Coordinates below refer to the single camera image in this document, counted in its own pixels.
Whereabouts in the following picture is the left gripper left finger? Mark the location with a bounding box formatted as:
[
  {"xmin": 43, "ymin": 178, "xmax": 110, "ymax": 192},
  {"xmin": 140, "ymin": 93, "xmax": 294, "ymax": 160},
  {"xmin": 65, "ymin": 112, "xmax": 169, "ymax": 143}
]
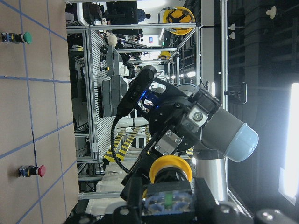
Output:
[{"xmin": 126, "ymin": 177, "xmax": 143, "ymax": 224}]

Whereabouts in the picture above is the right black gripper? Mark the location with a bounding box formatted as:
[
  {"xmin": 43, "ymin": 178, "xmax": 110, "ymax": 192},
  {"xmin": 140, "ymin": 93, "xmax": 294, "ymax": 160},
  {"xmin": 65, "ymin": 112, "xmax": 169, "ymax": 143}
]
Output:
[{"xmin": 121, "ymin": 78, "xmax": 221, "ymax": 200}]

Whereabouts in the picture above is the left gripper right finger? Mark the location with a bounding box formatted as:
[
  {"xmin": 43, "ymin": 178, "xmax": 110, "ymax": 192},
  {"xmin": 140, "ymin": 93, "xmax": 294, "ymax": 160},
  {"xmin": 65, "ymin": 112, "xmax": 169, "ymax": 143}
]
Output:
[{"xmin": 194, "ymin": 178, "xmax": 224, "ymax": 224}]

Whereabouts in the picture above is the yellow push button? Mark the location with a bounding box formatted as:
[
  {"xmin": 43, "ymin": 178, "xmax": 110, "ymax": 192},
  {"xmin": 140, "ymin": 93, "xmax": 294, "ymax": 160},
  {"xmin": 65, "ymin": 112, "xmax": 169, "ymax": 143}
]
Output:
[{"xmin": 143, "ymin": 155, "xmax": 194, "ymax": 218}]

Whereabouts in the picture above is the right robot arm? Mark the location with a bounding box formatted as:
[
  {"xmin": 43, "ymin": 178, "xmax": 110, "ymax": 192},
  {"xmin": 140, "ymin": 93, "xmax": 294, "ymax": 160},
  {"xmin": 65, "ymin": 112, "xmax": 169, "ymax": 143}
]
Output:
[{"xmin": 117, "ymin": 78, "xmax": 258, "ymax": 199}]

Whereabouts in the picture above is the red push button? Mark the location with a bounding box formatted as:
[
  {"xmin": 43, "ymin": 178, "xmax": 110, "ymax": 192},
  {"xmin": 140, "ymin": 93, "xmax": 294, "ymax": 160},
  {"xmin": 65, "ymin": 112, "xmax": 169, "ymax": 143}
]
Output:
[{"xmin": 18, "ymin": 165, "xmax": 46, "ymax": 177}]

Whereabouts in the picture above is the green push button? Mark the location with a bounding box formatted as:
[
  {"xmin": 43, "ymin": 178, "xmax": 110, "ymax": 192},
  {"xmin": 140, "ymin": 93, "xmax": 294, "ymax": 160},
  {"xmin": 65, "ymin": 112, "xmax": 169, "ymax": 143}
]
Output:
[{"xmin": 1, "ymin": 32, "xmax": 32, "ymax": 44}]

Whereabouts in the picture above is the yellow hard hat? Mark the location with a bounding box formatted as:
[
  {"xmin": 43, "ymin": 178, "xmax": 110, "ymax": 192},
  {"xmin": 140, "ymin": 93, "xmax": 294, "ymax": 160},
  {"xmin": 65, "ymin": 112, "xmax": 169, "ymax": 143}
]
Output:
[{"xmin": 158, "ymin": 6, "xmax": 195, "ymax": 35}]

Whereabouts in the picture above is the black camera cable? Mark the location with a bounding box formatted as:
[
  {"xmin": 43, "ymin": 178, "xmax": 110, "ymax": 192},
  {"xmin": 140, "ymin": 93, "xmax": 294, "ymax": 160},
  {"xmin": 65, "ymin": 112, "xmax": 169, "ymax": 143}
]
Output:
[{"xmin": 110, "ymin": 114, "xmax": 131, "ymax": 175}]

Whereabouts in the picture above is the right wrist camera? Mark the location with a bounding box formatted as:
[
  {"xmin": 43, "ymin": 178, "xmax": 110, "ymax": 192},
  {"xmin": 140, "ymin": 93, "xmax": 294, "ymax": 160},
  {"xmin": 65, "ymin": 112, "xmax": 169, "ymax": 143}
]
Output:
[{"xmin": 116, "ymin": 65, "xmax": 157, "ymax": 117}]

